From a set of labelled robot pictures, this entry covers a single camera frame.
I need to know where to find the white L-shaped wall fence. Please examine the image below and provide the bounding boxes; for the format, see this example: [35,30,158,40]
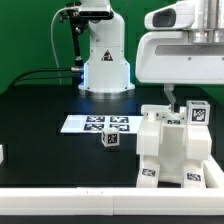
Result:
[0,159,224,215]

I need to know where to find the white marker base sheet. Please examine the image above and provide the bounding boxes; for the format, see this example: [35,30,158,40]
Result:
[61,115,142,134]

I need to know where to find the white chair seat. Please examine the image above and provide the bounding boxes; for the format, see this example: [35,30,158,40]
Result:
[159,126,186,184]

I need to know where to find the black cables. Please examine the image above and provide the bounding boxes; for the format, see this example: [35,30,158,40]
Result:
[7,68,84,94]

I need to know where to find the black camera on stand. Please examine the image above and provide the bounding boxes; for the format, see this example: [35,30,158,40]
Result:
[59,0,114,23]

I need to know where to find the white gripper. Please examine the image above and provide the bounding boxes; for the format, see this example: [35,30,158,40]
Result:
[135,1,224,113]

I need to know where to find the white block left edge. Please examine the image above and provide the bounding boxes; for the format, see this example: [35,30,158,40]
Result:
[0,144,4,165]

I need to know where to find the white chair back frame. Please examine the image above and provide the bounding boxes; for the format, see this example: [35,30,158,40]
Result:
[136,100,212,162]

